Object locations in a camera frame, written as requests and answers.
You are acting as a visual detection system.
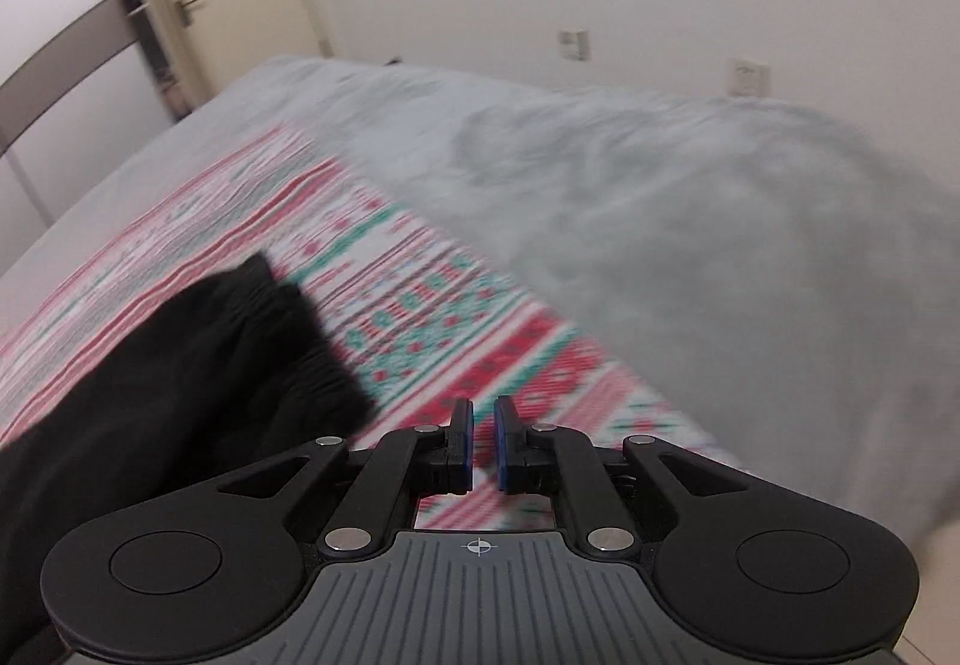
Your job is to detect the red green patterned blanket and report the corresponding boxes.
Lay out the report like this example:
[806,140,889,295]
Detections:
[0,126,740,531]

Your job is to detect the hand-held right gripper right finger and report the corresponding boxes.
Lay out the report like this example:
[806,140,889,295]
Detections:
[495,395,751,565]

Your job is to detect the grey bed sheet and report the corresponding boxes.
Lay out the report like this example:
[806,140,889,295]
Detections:
[0,53,960,531]

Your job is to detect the black pants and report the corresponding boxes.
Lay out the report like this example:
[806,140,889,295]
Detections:
[0,252,377,665]

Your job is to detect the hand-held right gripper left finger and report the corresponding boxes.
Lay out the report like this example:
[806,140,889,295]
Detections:
[217,397,475,565]

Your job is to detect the white wall socket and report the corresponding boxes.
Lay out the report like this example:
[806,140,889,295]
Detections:
[726,57,770,99]

